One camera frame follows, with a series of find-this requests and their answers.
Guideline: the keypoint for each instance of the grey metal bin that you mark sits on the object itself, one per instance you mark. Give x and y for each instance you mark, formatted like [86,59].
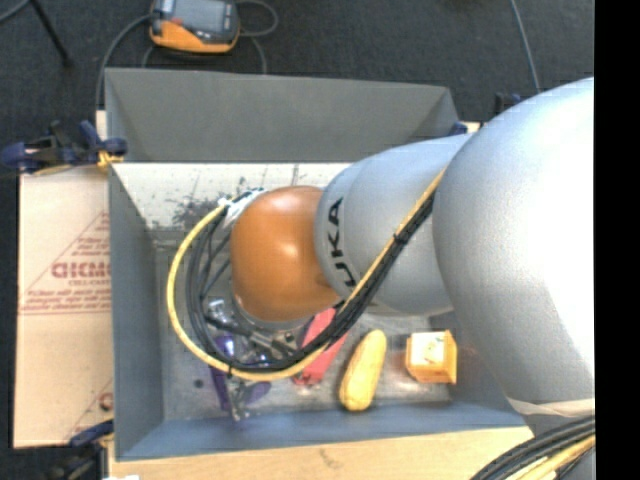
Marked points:
[270,118]

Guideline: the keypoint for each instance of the yellow toy corn cob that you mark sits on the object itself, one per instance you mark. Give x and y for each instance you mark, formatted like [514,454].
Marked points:
[364,373]

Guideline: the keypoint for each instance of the brown cardboard board, red print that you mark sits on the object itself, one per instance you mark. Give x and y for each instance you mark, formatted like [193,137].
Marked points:
[60,328]

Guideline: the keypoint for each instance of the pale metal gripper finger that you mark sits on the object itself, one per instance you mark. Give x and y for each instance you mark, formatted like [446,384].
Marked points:
[241,402]

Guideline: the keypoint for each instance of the orange and white box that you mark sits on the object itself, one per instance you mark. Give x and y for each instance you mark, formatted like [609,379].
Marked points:
[430,358]

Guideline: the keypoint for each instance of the purple plastic object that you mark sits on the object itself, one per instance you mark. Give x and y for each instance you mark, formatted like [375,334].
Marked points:
[225,348]

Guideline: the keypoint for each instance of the red flat block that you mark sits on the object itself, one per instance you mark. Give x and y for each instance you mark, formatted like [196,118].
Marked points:
[320,363]

